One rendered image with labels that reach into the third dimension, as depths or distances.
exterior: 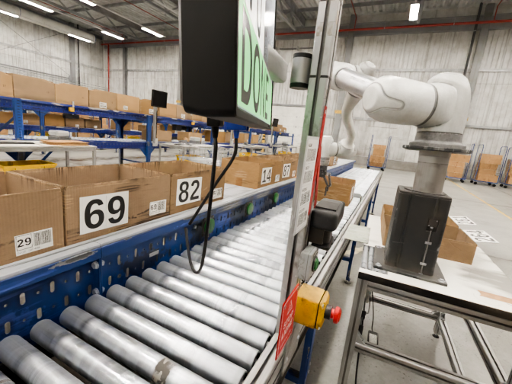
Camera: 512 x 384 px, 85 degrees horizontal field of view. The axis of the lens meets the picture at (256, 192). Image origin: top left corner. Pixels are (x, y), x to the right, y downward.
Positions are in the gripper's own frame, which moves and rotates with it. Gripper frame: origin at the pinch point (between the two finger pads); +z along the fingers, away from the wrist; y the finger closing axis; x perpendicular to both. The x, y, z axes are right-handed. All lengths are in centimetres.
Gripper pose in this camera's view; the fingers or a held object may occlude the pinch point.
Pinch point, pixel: (318, 191)
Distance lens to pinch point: 215.8
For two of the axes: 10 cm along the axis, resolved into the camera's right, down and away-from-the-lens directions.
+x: 4.5, -1.4, 8.8
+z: -1.0, 9.7, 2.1
